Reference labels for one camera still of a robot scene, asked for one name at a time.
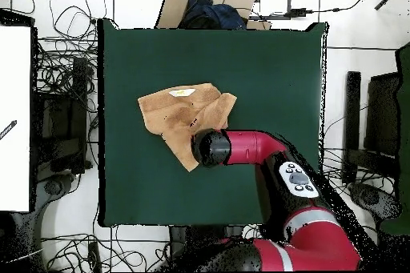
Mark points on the orange terry towel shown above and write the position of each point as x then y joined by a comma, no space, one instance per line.
166,116

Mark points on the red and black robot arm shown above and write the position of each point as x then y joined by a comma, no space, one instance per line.
253,148

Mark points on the dark green table cloth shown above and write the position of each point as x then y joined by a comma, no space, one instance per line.
224,61

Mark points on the dark blue garment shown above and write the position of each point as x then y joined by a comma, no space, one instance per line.
217,15

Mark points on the brown cardboard box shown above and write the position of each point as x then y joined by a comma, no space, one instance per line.
173,10

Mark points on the black power adapter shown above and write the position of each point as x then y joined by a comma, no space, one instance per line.
296,12

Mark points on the black power strip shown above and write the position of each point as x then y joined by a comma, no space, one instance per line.
94,257

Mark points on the grey caster base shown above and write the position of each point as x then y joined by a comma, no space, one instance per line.
374,197

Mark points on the black striped stick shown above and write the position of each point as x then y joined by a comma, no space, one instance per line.
8,129

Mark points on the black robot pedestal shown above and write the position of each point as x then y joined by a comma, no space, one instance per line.
179,241

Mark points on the black frame stand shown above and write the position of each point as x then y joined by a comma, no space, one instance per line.
78,109

